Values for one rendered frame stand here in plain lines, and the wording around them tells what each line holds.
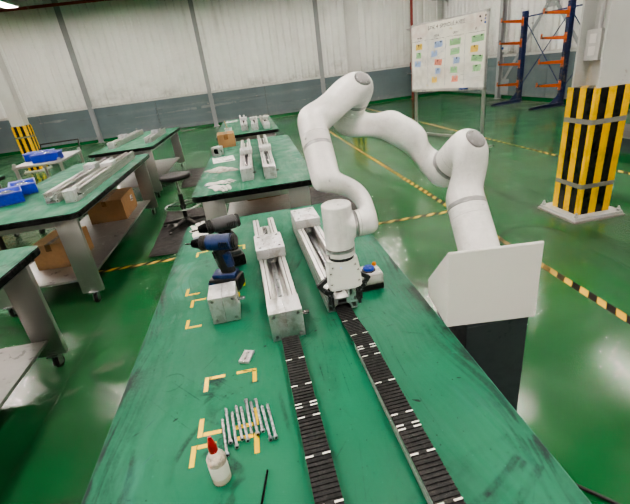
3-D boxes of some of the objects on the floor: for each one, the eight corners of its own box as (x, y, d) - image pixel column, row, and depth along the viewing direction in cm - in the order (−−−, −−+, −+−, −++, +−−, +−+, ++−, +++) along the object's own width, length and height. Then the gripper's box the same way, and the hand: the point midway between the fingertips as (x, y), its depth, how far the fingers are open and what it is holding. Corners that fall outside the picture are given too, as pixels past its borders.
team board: (404, 149, 718) (401, 26, 637) (425, 144, 738) (424, 24, 657) (471, 159, 595) (478, 8, 514) (494, 153, 615) (504, 6, 534)
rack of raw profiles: (489, 106, 1102) (495, 14, 1011) (520, 101, 1111) (528, 10, 1019) (580, 116, 803) (600, -12, 712) (621, 110, 812) (645, -18, 721)
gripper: (365, 242, 121) (369, 292, 128) (309, 252, 118) (316, 303, 126) (373, 251, 114) (376, 303, 121) (314, 263, 112) (321, 315, 119)
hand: (345, 300), depth 123 cm, fingers open, 8 cm apart
